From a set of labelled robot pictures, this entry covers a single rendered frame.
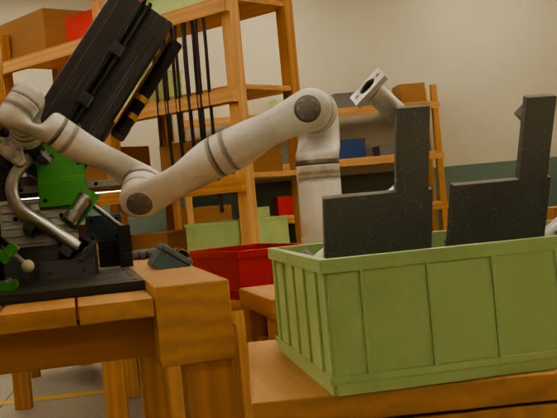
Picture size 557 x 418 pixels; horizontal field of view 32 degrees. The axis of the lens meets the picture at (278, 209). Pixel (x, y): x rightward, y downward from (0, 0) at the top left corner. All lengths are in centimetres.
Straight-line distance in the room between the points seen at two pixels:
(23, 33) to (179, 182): 462
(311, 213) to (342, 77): 973
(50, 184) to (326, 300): 131
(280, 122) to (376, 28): 991
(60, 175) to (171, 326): 73
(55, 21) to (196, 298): 476
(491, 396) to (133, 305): 76
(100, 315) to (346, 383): 69
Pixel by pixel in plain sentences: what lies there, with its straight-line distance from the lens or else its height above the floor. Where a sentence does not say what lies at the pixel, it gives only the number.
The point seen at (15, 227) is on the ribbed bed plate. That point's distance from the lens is 238.
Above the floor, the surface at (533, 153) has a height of 107.
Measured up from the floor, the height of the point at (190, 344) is 79.
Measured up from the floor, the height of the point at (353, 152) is 150.
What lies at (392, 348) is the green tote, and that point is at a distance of 121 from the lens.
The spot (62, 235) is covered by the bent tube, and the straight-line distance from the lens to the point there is 230.
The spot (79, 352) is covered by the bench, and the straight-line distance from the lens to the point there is 186.
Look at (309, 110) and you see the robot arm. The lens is 196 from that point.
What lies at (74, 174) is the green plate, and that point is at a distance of 239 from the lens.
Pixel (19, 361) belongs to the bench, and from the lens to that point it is 186.
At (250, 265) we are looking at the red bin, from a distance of 236.
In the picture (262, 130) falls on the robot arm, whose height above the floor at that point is 118.
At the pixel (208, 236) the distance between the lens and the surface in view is 519.
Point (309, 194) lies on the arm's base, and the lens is 197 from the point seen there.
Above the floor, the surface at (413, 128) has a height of 111.
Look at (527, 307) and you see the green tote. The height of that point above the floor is 87.
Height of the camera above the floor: 104
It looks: 1 degrees down
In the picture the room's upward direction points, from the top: 5 degrees counter-clockwise
